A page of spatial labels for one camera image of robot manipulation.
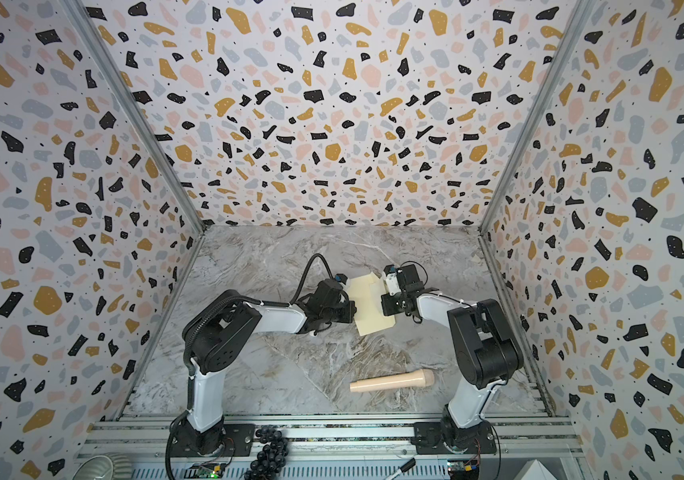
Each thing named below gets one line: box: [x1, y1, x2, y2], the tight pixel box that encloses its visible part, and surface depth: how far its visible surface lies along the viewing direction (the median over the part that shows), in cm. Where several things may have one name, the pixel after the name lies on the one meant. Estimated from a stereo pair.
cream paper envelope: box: [346, 272, 396, 336], surface depth 99 cm
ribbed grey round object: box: [72, 454, 132, 480], surface depth 69 cm
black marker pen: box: [384, 457, 416, 480], surface depth 71 cm
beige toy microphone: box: [349, 369, 435, 393], surface depth 84 cm
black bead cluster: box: [244, 426, 289, 480], surface depth 70 cm
